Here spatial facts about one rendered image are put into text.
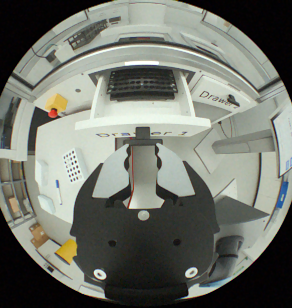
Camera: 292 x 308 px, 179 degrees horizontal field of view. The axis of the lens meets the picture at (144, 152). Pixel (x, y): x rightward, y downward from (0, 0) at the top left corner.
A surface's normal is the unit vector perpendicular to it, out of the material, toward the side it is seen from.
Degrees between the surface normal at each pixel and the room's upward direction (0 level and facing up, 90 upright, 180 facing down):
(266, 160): 90
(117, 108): 0
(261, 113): 90
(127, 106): 0
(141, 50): 90
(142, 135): 0
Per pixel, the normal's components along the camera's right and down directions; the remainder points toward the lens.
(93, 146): 0.01, -0.04
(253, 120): -1.00, 0.09
